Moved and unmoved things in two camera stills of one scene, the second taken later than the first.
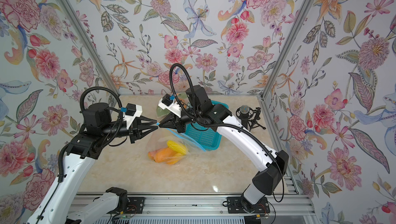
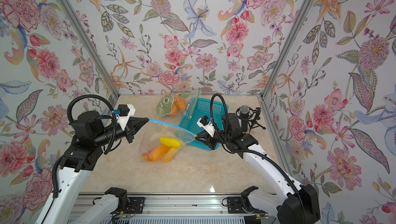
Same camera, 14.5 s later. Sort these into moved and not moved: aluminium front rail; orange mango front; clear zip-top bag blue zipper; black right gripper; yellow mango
Moved: clear zip-top bag blue zipper; yellow mango; black right gripper
Not moved: aluminium front rail; orange mango front
